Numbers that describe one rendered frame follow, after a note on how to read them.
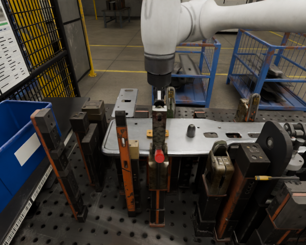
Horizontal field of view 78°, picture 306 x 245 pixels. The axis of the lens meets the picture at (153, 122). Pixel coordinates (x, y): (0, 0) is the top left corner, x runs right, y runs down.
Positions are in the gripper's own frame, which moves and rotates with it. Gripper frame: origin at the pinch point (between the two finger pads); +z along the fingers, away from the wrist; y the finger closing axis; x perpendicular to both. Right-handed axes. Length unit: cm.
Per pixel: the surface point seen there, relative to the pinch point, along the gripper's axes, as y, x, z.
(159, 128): -16.5, 0.0, -10.5
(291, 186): -28.6, -30.7, -3.0
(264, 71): 162, -128, 39
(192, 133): -1.5, -12.7, 2.9
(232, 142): -4.3, -26.9, 4.5
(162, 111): -17.4, -0.6, -16.4
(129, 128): 4.0, 11.2, 4.8
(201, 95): 198, -68, 89
